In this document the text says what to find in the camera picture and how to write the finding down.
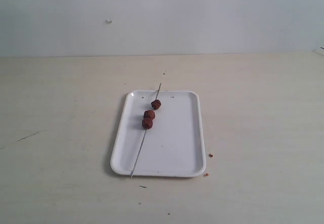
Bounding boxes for thin metal skewer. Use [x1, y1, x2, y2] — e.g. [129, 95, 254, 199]
[130, 84, 161, 178]

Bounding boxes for white plastic tray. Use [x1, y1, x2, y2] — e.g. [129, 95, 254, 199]
[110, 90, 206, 178]

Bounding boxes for dark red date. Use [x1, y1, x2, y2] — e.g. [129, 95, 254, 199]
[151, 99, 161, 110]
[143, 110, 155, 120]
[142, 118, 153, 130]

